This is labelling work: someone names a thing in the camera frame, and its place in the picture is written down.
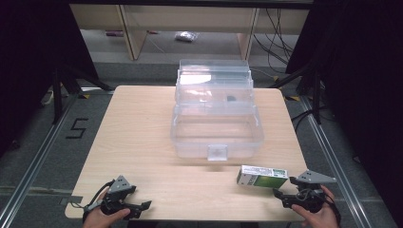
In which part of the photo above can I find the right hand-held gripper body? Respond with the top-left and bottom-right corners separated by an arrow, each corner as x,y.
288,169 -> 337,214

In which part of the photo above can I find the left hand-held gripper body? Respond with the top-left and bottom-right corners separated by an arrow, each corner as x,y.
100,175 -> 138,217

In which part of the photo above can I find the green and white carton box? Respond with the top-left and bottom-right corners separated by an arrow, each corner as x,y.
236,164 -> 290,190

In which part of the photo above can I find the clear plastic storage box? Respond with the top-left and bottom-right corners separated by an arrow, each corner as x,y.
169,58 -> 265,162

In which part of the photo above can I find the person's right hand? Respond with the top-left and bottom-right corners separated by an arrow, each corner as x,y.
291,184 -> 340,228

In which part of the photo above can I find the person's left hand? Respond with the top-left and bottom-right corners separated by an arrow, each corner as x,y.
82,189 -> 131,228

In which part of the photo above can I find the black metal stand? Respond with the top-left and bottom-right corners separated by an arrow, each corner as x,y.
269,61 -> 327,126
50,65 -> 115,125

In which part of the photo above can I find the black curtain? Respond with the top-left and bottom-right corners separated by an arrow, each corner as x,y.
0,0 -> 100,160
284,0 -> 403,219

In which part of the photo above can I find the light wooden shelf unit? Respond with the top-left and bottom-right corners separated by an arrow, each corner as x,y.
69,3 -> 310,62

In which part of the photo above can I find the clear plastic bag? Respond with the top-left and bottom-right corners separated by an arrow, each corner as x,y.
174,30 -> 200,43

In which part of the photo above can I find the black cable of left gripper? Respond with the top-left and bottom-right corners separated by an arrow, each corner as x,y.
82,180 -> 116,222

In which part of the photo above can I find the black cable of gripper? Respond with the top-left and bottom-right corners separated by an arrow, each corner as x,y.
321,189 -> 342,226
82,180 -> 116,222

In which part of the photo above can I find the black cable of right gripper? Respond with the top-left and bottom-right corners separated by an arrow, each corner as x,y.
321,189 -> 342,226

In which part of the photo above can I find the aluminium floor rail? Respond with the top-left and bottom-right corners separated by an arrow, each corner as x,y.
0,86 -> 110,228
298,94 -> 370,228

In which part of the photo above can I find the bundle of black floor cables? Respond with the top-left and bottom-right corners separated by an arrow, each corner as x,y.
252,8 -> 296,67

